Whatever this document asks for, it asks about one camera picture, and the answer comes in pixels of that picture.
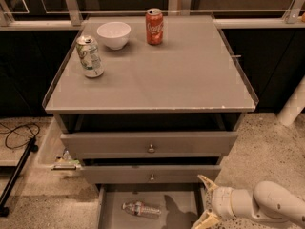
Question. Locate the black stand leg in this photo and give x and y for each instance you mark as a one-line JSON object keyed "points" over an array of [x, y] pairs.
{"points": [[15, 172]]}

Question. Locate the white ceramic bowl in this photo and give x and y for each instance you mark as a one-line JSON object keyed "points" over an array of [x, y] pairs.
{"points": [[114, 35]]}

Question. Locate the white green soda can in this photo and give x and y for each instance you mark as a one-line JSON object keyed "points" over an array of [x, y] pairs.
{"points": [[87, 49]]}

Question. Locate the clear plastic water bottle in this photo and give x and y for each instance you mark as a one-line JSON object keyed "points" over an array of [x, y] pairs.
{"points": [[140, 209]]}

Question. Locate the metal railing frame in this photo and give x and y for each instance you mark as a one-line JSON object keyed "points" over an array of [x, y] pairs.
{"points": [[37, 15]]}

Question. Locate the grey drawer cabinet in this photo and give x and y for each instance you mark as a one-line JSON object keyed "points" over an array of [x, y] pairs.
{"points": [[189, 83]]}

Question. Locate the grey bottom drawer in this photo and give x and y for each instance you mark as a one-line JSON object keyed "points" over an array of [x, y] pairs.
{"points": [[180, 205]]}

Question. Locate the red soda can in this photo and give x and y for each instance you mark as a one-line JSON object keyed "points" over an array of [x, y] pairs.
{"points": [[154, 26]]}

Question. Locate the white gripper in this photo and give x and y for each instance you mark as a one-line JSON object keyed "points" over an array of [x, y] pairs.
{"points": [[220, 199]]}

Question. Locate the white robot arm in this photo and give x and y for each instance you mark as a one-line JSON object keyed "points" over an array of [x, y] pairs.
{"points": [[268, 204]]}

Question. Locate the grey middle drawer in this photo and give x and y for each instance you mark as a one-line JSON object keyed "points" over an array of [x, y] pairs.
{"points": [[148, 174]]}

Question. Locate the grey drawer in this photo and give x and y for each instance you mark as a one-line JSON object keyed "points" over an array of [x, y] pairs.
{"points": [[148, 174], [180, 205], [88, 145]]}

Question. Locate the clear plastic floor bin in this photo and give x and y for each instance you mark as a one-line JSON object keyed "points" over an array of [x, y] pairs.
{"points": [[52, 153]]}

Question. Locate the white pipe post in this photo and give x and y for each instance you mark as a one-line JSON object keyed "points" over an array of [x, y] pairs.
{"points": [[294, 105]]}

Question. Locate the grey top drawer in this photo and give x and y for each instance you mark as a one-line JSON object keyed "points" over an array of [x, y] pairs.
{"points": [[88, 145]]}

